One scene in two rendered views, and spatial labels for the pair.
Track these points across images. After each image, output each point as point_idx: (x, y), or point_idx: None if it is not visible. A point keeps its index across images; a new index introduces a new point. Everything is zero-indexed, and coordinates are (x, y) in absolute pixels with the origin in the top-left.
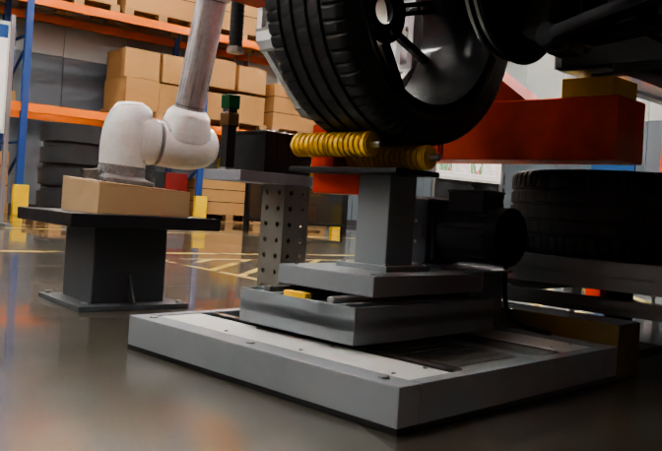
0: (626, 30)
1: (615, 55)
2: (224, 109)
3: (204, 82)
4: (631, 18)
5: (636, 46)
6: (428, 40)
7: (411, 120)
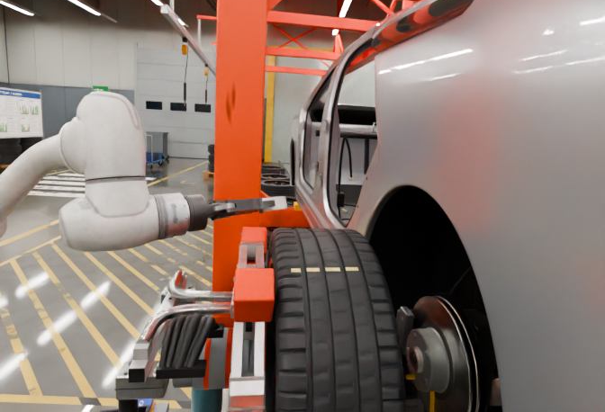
0: (495, 378)
1: (395, 312)
2: None
3: None
4: (404, 290)
5: (408, 308)
6: (273, 316)
7: None
